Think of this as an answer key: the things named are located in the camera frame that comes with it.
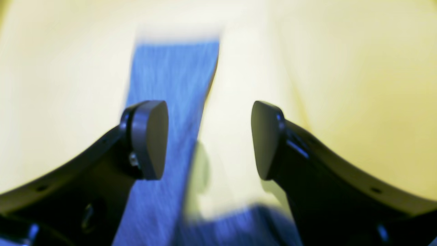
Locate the grey long-sleeve T-shirt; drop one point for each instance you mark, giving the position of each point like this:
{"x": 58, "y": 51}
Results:
{"x": 180, "y": 75}

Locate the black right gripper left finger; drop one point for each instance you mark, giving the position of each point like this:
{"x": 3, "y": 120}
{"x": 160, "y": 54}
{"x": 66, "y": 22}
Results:
{"x": 82, "y": 202}

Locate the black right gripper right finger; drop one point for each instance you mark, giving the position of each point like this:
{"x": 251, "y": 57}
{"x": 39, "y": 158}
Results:
{"x": 334, "y": 203}

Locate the yellow table cloth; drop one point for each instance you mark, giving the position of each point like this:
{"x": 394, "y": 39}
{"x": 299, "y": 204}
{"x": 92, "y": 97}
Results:
{"x": 359, "y": 75}

